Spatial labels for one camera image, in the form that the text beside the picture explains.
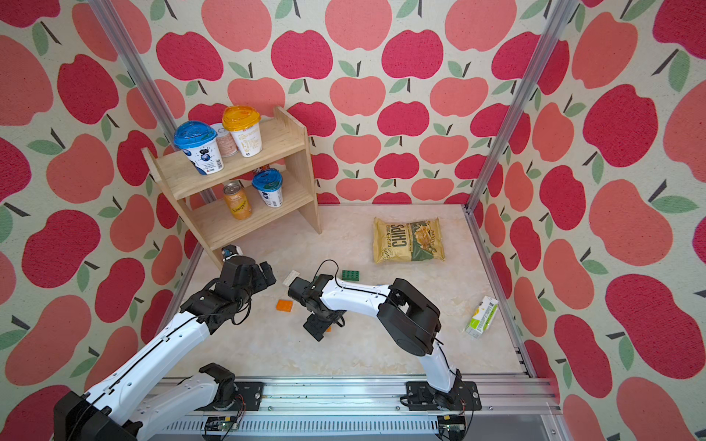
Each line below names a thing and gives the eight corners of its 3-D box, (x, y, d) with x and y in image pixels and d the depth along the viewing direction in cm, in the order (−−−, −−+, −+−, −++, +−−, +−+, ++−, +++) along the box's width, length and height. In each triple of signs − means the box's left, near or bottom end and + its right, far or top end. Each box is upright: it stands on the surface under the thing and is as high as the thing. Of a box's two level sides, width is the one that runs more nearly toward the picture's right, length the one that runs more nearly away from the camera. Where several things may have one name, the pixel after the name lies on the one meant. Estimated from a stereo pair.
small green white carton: (464, 332, 87) (468, 327, 84) (480, 298, 95) (484, 293, 91) (479, 342, 85) (484, 337, 82) (495, 307, 93) (500, 301, 89)
